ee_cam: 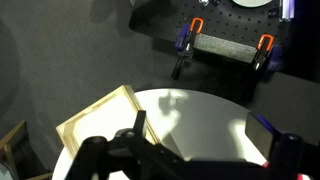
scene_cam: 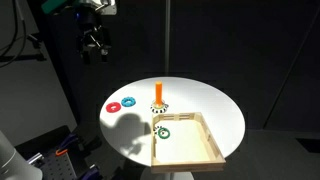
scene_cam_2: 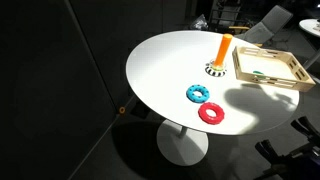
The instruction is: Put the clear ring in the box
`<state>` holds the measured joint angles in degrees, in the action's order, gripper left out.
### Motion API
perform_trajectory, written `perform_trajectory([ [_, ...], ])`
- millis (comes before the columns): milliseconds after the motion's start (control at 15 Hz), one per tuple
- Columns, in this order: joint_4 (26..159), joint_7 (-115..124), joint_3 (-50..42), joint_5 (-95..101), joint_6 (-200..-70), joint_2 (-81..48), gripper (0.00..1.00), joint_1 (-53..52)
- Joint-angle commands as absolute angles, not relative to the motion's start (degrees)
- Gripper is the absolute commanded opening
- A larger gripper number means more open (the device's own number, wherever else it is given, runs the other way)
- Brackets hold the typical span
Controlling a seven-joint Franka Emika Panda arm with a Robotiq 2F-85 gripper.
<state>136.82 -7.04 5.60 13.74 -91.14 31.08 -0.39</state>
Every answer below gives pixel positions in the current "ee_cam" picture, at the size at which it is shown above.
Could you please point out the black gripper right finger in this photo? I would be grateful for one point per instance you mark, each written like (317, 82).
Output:
(261, 133)

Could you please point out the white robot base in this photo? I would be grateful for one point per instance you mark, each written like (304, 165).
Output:
(251, 2)

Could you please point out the black foam block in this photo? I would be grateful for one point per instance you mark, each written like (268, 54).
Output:
(223, 47)

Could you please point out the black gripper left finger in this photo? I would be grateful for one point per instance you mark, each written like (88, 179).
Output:
(140, 123)

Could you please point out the orange blue black spring clamp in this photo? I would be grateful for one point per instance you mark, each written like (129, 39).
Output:
(263, 55)
(186, 46)

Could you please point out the wooden frame furniture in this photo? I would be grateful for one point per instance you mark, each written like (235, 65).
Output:
(13, 135)

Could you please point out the shallow wooden box tray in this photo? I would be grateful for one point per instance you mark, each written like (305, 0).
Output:
(100, 115)

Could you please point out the black perforated mounting board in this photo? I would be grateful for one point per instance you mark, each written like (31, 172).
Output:
(230, 20)

